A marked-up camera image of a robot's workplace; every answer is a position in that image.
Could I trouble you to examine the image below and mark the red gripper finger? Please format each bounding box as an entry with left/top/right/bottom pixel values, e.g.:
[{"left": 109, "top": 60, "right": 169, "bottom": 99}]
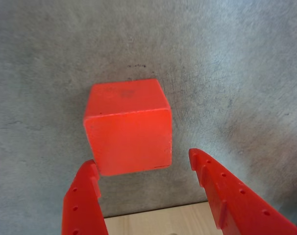
[
  {"left": 189, "top": 148, "right": 297, "bottom": 235},
  {"left": 61, "top": 159, "right": 109, "bottom": 235}
]

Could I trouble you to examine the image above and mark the red wooden cube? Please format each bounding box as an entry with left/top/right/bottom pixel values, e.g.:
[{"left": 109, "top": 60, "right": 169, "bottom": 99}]
[{"left": 82, "top": 78, "right": 173, "bottom": 176}]

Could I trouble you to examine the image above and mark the wooden shape sorter box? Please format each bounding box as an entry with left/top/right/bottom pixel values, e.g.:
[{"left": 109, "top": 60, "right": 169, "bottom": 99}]
[{"left": 103, "top": 201, "right": 222, "bottom": 235}]

